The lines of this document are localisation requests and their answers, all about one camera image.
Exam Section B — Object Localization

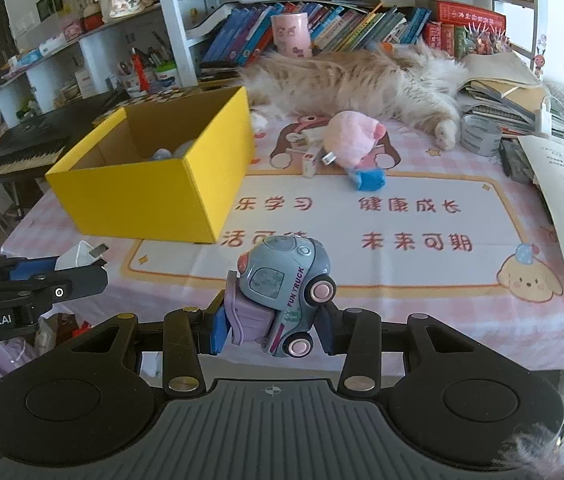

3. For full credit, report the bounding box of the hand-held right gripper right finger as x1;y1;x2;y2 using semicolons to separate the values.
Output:
317;302;488;393

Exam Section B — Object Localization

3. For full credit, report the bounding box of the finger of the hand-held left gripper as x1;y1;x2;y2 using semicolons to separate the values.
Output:
0;262;109;311
0;255;60;283

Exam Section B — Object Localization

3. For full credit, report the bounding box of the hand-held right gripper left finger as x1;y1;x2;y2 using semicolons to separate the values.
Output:
62;292;235;396

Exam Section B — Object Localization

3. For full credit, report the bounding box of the white cube charger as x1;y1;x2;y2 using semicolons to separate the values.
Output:
54;241;110;271

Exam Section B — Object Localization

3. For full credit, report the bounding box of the grey purple toy truck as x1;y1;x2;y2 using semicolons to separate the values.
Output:
224;236;338;358

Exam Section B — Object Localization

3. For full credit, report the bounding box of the yellow cardboard box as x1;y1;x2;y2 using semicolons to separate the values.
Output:
44;85;257;245

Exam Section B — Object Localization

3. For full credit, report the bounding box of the pink checked tablecloth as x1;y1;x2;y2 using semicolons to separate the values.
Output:
0;105;564;378

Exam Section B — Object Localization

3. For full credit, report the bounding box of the black electronic keyboard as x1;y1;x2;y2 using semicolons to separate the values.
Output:
0;92;128;183

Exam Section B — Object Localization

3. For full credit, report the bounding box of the blue fuzzy toy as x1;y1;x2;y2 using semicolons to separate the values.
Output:
347;169;388;192

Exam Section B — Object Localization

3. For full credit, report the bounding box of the small white shelf box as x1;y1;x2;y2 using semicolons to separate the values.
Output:
74;67;95;98

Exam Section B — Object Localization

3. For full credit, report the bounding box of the pink plush toy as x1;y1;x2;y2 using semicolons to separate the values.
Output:
322;110;389;167

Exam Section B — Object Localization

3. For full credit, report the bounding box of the green lid jar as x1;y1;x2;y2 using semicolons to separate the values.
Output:
157;62;179;88

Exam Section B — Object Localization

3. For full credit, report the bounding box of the grey tape roll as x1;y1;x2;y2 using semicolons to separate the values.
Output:
461;114;504;157

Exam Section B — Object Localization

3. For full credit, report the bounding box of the fluffy orange cat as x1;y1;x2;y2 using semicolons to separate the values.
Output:
237;40;470;152

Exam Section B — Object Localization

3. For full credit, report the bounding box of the black pencil case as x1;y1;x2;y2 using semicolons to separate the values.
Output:
498;137;537;183

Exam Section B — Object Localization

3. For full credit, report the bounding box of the grey fluffy cat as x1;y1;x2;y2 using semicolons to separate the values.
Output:
502;355;564;480

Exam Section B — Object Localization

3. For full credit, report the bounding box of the white paper sheet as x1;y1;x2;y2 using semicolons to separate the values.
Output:
517;135;564;288

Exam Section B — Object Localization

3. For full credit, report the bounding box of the white shelf unit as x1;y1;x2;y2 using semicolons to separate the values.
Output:
0;0;538;131

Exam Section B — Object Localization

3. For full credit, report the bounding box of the row of leaning books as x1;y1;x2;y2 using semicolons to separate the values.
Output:
202;2;433;68

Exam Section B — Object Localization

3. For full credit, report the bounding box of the stack of notebooks and papers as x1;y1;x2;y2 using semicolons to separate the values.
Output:
454;52;555;133

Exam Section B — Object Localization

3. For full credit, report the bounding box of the pink cup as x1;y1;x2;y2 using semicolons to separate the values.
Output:
270;12;313;58

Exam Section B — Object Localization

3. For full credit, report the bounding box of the colourful spiky ornament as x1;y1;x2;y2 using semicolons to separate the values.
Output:
464;22;510;56

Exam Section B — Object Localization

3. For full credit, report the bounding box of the red book box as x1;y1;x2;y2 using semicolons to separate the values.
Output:
429;0;507;28

